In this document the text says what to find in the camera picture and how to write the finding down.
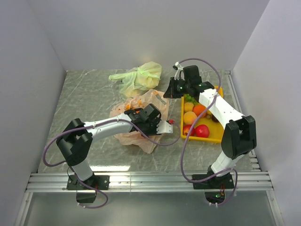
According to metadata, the aluminium rail frame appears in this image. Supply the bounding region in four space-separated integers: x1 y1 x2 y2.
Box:
14 70 285 226

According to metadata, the yellow fake pear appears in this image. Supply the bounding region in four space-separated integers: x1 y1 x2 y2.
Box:
183 102 194 113

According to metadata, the red yellow fake apple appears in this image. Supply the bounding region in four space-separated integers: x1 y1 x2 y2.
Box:
182 125 195 136

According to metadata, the yellow plastic fruit tray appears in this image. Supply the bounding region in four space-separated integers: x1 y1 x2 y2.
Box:
180 97 224 144

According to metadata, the pale yellow fake peach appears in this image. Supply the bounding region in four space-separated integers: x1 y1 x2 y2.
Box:
183 111 197 125

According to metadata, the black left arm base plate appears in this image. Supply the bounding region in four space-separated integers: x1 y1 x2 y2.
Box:
66 175 110 190

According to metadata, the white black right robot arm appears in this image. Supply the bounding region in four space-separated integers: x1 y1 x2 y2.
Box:
164 63 257 188

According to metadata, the green fake grape bunch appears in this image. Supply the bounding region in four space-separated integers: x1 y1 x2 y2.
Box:
184 94 200 106

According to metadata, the translucent orange plastic bag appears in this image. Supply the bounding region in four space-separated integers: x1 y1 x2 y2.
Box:
109 89 169 154

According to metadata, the tied green plastic bag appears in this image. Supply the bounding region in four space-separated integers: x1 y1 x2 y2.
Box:
109 61 162 99

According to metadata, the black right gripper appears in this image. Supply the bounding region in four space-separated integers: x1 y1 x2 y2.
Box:
164 77 191 99

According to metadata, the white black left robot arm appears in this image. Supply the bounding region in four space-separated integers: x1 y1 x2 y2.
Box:
56 104 173 189

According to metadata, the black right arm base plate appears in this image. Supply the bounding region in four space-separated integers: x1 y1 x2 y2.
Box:
193 173 234 190

